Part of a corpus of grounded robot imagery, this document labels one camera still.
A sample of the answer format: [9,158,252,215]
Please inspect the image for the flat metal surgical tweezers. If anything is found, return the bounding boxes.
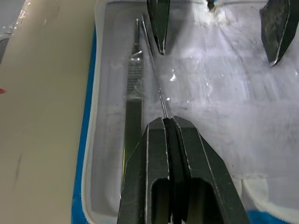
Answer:
[120,18,143,168]

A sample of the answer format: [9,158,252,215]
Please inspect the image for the thin metal surgical probe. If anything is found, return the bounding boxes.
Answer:
[139,14,170,120]

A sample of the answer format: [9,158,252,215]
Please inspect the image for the blue surgical instrument pack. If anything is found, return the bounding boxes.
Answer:
[69,0,299,224]

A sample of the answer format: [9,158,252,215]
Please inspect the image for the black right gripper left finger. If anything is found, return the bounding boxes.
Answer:
[117,117,176,224]

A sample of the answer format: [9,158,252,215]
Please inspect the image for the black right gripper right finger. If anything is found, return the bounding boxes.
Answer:
[170,115,252,224]

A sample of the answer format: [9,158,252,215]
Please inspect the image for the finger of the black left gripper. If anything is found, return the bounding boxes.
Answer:
[146,0,171,56]
[259,0,298,68]

